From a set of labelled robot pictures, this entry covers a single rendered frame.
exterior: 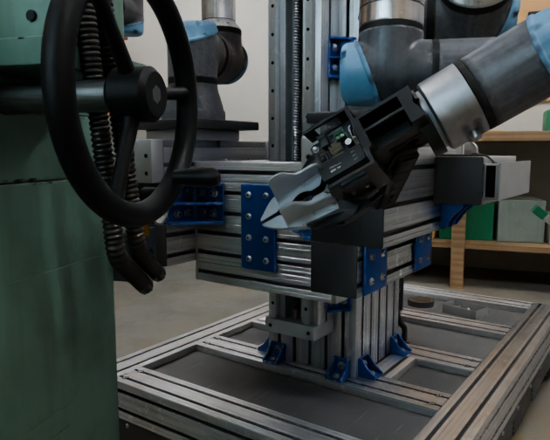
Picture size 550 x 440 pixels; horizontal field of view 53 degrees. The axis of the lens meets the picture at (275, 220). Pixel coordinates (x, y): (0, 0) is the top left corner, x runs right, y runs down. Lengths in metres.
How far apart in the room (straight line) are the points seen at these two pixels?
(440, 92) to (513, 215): 2.77
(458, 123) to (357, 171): 0.10
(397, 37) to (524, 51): 0.15
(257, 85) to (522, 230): 2.02
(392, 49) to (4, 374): 0.59
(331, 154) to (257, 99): 3.50
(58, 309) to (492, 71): 0.61
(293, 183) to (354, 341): 0.75
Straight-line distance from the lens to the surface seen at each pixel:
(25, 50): 0.66
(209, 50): 1.32
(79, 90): 0.65
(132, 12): 1.58
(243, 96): 4.09
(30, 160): 0.77
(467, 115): 0.55
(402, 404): 1.25
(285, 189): 0.61
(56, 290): 0.81
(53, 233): 0.80
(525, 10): 3.81
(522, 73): 0.56
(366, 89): 0.65
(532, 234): 3.33
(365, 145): 0.53
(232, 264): 1.19
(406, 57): 0.65
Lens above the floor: 0.75
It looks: 7 degrees down
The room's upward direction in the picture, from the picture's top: straight up
